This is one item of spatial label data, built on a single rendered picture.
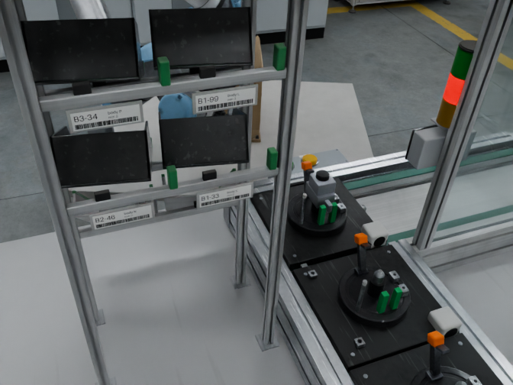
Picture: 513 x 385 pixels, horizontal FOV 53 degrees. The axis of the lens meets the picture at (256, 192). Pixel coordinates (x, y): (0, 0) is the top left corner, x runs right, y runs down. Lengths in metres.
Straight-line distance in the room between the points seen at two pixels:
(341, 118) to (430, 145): 0.79
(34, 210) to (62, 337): 1.74
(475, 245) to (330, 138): 0.61
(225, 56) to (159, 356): 0.63
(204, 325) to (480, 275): 0.66
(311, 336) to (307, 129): 0.89
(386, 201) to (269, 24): 3.17
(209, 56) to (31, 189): 2.36
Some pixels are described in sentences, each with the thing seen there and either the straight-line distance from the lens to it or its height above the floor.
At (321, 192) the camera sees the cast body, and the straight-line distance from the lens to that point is 1.13.
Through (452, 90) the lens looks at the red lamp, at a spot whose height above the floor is 1.34.
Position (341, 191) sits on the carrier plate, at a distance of 1.30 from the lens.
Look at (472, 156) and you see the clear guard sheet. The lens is 1.12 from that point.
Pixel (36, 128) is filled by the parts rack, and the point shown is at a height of 1.44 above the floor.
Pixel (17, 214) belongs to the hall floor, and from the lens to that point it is 2.85.
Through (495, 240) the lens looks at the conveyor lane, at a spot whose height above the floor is 0.92.
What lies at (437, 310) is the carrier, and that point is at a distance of 1.06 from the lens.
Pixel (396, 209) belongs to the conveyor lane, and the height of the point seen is 0.92.
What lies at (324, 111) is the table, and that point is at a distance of 1.84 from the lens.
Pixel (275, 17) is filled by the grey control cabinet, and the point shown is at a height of 0.23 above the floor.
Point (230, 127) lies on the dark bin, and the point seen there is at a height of 1.36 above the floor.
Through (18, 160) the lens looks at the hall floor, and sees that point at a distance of 3.24.
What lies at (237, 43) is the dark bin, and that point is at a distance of 0.71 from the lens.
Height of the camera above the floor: 1.77
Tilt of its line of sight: 39 degrees down
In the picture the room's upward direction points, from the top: 3 degrees clockwise
